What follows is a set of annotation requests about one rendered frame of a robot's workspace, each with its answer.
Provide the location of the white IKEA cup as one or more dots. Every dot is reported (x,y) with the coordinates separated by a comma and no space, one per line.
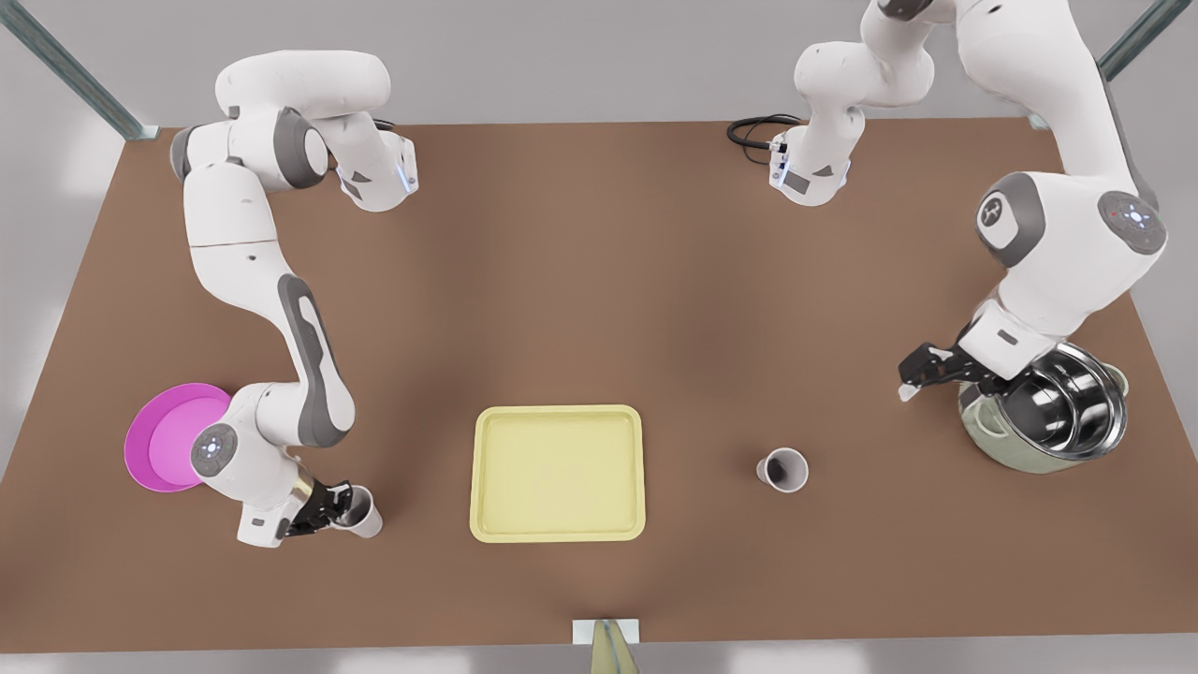
(359,512)
(782,469)

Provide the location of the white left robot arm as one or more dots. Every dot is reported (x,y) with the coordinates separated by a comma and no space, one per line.
(1067,234)

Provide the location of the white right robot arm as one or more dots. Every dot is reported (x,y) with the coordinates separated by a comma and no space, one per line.
(234,234)

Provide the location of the yellow plastic tray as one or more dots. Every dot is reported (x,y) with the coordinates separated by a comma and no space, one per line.
(557,473)

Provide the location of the stainless steel pot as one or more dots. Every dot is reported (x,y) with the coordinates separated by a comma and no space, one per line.
(1058,412)

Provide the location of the magenta plate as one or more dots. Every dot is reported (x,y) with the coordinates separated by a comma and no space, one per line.
(164,440)

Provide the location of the silver frame post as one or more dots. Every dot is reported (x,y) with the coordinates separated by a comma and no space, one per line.
(1137,37)
(70,65)
(608,646)

